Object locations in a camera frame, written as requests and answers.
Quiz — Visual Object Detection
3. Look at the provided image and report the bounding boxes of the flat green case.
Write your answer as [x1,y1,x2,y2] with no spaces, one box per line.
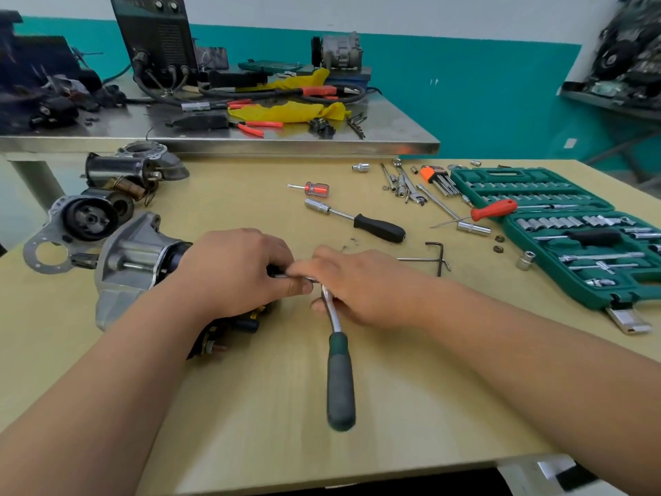
[238,60,306,76]

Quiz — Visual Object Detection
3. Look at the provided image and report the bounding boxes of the pile of dark engine parts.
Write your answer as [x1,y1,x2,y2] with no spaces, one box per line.
[0,10,127,136]

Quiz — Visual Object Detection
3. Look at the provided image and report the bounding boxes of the person's left hand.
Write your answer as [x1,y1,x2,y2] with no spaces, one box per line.
[170,228,314,326]

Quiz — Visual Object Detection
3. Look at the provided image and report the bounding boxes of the thin chrome rod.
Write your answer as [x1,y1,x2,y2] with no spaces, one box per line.
[416,184,462,223]

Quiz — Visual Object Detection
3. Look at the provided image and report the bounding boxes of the black handled nut driver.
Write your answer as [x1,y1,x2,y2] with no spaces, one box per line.
[304,198,407,244]

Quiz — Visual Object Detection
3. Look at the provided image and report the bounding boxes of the row of chrome sockets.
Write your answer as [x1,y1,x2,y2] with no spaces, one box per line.
[516,215,637,233]

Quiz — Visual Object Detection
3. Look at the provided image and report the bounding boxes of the person's right hand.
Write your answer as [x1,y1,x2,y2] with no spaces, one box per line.
[286,246,441,329]

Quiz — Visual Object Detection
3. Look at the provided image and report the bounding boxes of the round metal motor end housing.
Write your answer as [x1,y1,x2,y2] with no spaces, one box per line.
[23,188,136,275]

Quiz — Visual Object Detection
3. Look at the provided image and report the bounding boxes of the stainless steel work table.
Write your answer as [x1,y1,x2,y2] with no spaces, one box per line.
[0,71,441,212]

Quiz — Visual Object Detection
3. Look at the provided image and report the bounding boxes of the orange hex key set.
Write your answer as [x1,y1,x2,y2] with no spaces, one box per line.
[419,165,460,198]

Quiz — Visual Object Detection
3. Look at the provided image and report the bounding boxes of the cylindrical metal motor part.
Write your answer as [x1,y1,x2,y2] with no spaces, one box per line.
[84,141,190,203]

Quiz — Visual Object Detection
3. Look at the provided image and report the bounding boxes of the person's right forearm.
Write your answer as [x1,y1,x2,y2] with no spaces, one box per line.
[416,276,661,496]

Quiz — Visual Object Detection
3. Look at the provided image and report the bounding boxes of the shelf of engine parts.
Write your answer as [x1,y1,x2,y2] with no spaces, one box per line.
[560,0,661,122]

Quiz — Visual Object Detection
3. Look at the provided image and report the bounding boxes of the green handled ratchet wrench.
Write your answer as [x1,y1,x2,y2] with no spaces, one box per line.
[273,272,357,433]

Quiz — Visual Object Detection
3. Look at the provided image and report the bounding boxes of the red handled screwdriver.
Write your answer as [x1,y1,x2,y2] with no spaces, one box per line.
[430,199,518,229]

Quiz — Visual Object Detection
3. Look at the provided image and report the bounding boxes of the chrome combination wrench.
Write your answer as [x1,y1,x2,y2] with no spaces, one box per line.
[391,158,428,206]

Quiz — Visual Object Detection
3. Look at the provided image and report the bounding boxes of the grey metal starter motor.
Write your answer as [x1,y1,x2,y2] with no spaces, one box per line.
[94,211,275,360]

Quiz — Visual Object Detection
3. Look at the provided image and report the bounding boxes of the yellow cloth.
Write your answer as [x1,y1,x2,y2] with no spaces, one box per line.
[227,68,353,124]

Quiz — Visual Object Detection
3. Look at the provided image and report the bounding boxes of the black hex key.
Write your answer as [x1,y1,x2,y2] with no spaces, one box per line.
[397,242,451,278]

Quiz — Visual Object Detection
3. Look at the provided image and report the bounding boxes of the person's left forearm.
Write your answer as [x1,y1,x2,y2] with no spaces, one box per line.
[0,284,207,496]

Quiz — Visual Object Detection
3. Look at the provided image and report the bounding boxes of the black cable bundle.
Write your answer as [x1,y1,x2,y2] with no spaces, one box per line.
[132,56,368,106]

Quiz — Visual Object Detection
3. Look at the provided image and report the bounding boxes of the green plastic tool case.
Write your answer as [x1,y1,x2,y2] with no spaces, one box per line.
[450,166,661,335]

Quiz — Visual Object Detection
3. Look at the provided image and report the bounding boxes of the small red stubby screwdriver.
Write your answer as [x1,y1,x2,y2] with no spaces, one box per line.
[287,182,330,198]

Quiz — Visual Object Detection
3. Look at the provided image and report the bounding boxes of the grey metal compressor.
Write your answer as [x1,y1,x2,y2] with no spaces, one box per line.
[311,32,364,73]

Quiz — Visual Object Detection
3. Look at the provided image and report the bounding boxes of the red handled pliers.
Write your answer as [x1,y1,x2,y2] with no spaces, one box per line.
[230,120,285,138]

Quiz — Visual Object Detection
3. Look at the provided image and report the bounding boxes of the black welding machine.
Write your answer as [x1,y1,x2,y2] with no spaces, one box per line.
[108,0,200,89]

